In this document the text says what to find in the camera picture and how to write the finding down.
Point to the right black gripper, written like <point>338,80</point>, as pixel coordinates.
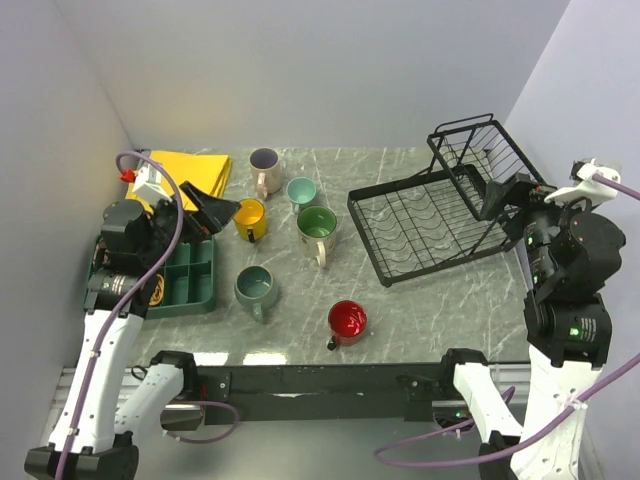
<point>523,188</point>

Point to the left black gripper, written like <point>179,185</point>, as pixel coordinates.
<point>212,215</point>

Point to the yellow mug black handle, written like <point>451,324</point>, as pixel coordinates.
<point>250,220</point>

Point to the pink mug dark interior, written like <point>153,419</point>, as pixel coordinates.
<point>266,171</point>

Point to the grey-green glazed mug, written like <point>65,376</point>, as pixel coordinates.
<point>256,291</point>

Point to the cream floral mug green interior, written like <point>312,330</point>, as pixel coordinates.
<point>317,233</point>

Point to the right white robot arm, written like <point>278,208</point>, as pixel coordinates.
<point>571,251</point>

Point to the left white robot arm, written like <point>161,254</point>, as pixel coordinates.
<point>96,437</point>

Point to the yellow folded cloth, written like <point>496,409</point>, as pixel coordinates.
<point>207,172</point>

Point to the green compartment tray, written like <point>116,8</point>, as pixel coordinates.
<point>190,282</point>

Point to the small teal cup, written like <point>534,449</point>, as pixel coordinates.
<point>301,192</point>

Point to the yellow black coil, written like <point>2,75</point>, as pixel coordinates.
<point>157,296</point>

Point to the black front base bar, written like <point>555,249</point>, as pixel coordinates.
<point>328,392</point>

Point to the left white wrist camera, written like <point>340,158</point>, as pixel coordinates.
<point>144,184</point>

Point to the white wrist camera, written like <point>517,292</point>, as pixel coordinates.
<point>144,184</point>
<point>585,186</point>

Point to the black wire dish rack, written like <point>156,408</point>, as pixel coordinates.
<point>430,221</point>

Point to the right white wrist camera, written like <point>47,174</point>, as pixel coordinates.
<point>585,186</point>

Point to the red mug black handle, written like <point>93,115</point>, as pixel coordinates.
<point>347,322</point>

